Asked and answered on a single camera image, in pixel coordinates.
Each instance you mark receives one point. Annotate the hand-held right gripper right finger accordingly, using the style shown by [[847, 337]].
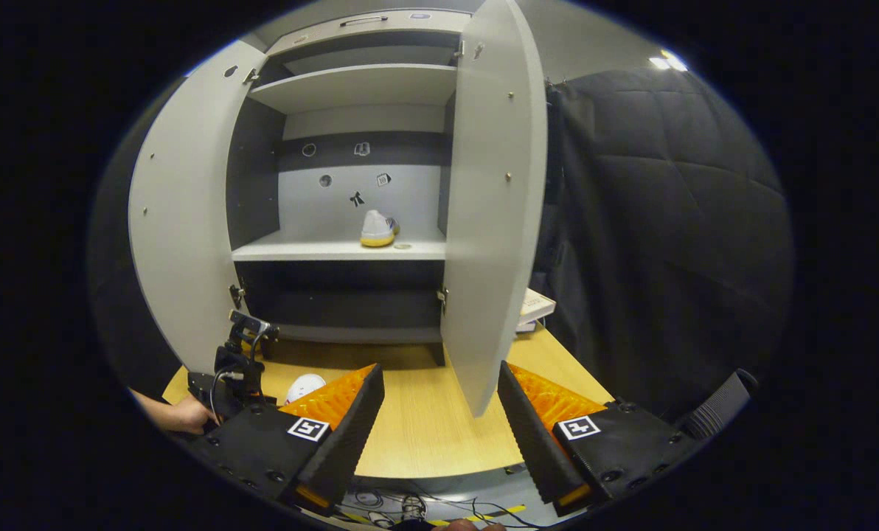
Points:
[[532, 442]]

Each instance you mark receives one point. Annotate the white cabinet shelf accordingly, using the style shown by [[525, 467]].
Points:
[[314, 247], [358, 85]]

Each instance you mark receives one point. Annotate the white shoe cabinet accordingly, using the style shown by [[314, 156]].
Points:
[[358, 199]]

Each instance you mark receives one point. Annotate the ceiling light panel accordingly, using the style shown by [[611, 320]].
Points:
[[668, 61]]

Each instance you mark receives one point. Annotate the white cabinet door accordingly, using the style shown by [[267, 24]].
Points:
[[189, 206], [495, 221]]

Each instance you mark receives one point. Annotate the black ribbed object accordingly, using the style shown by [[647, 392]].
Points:
[[720, 405]]

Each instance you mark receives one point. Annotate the white canvas shoe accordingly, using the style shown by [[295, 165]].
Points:
[[377, 228], [305, 387]]

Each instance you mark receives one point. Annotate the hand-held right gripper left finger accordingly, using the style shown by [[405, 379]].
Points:
[[351, 435]]

